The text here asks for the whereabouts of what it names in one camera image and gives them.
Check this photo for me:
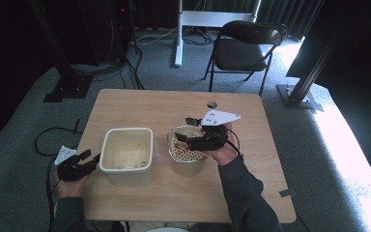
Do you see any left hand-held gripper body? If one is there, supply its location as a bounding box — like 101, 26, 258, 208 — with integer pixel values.
53, 145, 99, 183

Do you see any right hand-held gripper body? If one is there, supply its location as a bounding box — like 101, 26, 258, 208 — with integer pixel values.
186, 108, 242, 153

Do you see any cream plastic bin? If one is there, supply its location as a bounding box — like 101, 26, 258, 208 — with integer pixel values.
99, 127, 155, 188

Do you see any person's left hand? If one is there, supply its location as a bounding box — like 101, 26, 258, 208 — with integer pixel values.
54, 169, 92, 199

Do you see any person's right hand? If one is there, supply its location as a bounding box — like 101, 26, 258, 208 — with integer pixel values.
207, 121, 240, 167

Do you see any black metal stand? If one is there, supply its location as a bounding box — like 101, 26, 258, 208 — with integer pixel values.
28, 0, 95, 103
276, 18, 346, 114

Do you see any black folding chair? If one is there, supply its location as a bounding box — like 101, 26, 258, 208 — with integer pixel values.
202, 19, 289, 97

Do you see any grey tape strip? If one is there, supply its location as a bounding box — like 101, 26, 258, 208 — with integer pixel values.
278, 188, 299, 198

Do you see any black equipment case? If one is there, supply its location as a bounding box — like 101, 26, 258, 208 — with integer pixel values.
76, 0, 133, 67

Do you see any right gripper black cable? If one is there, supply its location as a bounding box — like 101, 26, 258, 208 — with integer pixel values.
224, 129, 244, 162

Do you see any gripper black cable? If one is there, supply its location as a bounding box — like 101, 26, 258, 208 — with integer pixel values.
45, 157, 61, 232
224, 129, 244, 162

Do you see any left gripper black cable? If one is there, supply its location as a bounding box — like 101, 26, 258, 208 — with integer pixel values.
45, 157, 61, 232

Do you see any black floor cable loop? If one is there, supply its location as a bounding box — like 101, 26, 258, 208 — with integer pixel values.
34, 119, 85, 158

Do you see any black floor cable bundle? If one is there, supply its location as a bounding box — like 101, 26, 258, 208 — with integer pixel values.
71, 44, 146, 91

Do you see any white floor cable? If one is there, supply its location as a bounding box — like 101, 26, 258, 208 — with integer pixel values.
129, 27, 179, 46

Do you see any white desk frame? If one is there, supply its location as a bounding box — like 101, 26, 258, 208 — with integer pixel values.
173, 0, 262, 68

